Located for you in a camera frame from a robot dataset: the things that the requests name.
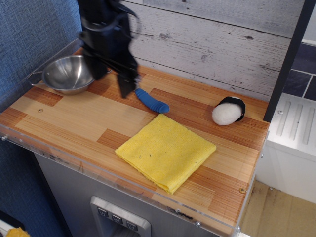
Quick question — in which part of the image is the yellow cloth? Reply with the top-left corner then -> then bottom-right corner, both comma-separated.
115,114 -> 216,194

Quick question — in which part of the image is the yellow object at corner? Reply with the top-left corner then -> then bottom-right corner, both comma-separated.
6,228 -> 30,237

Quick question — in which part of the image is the clear acrylic table edge guard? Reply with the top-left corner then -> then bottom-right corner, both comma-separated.
0,118 -> 269,237

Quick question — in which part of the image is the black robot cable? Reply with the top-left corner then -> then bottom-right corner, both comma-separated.
82,1 -> 143,34

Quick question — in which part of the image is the white and black plush toy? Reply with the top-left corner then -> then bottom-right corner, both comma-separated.
212,96 -> 246,126

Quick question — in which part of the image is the blue handled metal spork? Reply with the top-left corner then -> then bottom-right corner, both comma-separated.
135,88 -> 170,114

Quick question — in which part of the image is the white ridged appliance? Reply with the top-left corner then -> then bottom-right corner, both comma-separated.
256,93 -> 316,202

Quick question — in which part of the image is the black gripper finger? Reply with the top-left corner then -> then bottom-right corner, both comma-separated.
83,49 -> 108,80
117,66 -> 141,98

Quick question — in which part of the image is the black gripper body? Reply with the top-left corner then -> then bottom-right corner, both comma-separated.
79,0 -> 138,71

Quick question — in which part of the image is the silver button control panel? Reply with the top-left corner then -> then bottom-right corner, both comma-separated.
90,196 -> 152,237

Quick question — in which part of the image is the dark vertical post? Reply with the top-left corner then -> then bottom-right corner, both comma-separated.
263,0 -> 316,122

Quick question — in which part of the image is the stainless steel bowl with handles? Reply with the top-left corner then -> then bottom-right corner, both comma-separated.
27,55 -> 95,95

